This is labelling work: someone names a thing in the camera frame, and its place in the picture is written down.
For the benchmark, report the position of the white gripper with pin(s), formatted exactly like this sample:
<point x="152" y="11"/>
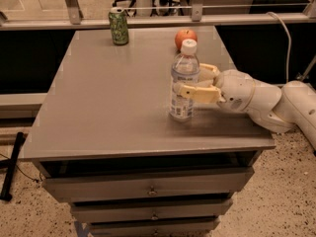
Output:
<point x="234" y="89"/>

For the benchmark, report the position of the clear plastic water bottle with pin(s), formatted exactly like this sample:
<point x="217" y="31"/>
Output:
<point x="184" y="72"/>

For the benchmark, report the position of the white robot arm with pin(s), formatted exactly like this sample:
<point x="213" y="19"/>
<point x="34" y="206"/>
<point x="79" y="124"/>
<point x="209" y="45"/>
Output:
<point x="278" y="109"/>

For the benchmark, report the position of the red apple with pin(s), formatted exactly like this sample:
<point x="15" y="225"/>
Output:
<point x="184" y="34"/>

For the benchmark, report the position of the green soda can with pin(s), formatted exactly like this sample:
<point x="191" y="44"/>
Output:
<point x="118" y="26"/>

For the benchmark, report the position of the grey drawer cabinet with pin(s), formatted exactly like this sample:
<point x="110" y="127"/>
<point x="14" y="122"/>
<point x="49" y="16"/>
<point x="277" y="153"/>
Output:
<point x="106" y="114"/>

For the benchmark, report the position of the top grey drawer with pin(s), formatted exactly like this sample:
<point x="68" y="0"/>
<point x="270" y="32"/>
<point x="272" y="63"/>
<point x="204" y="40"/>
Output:
<point x="149" y="185"/>

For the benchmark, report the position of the grey drawer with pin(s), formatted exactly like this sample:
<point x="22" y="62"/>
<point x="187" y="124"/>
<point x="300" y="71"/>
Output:
<point x="151" y="210"/>
<point x="149" y="185"/>
<point x="153" y="228"/>

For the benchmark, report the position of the middle grey drawer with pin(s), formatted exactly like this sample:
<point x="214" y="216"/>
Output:
<point x="151" y="210"/>

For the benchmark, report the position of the bottom grey drawer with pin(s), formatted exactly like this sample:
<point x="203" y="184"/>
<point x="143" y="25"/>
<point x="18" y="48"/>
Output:
<point x="153" y="228"/>

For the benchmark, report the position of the black stand leg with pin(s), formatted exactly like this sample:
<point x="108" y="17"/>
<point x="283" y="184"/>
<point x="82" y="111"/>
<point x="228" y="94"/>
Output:
<point x="10" y="165"/>

